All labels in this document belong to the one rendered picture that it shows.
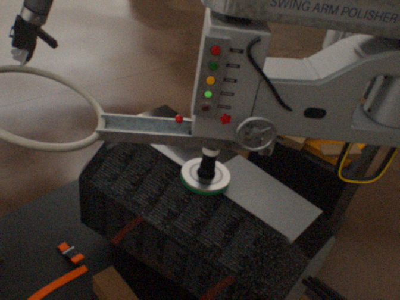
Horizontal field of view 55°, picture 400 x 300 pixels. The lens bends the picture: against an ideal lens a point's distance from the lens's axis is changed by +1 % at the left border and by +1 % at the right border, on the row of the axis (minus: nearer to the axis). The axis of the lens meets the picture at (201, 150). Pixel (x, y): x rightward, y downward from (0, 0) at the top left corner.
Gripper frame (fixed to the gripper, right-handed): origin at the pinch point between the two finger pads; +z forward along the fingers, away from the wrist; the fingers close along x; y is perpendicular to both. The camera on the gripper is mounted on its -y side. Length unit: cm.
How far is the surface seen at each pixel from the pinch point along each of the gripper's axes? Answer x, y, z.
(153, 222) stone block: 63, -50, 28
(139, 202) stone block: 51, -49, 29
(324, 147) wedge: 57, -142, -22
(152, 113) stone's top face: 4, -68, 12
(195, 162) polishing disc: 53, -62, -1
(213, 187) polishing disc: 69, -61, -4
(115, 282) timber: 64, -55, 80
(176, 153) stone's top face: 40, -63, 7
